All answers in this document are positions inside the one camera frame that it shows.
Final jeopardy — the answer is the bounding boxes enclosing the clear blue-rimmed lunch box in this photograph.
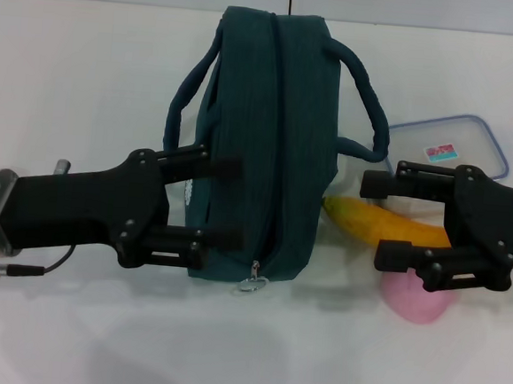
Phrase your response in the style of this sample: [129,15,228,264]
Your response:
[379,106,513,224]

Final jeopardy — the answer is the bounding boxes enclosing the pink peach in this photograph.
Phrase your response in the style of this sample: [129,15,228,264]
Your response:
[376,271,462,329]

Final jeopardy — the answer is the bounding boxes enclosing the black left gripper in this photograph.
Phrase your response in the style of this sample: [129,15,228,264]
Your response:
[0,129,253,277]

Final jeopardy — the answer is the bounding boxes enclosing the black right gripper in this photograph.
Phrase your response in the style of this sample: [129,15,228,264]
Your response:
[352,155,513,299]

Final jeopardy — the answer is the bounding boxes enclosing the yellow banana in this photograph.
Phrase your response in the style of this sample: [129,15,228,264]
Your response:
[317,193,457,255]

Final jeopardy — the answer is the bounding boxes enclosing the dark teal fabric lunch bag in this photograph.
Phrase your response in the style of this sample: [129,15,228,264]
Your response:
[152,1,400,308]

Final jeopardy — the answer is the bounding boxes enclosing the left arm connector cable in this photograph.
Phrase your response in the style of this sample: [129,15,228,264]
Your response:
[0,237,78,292]

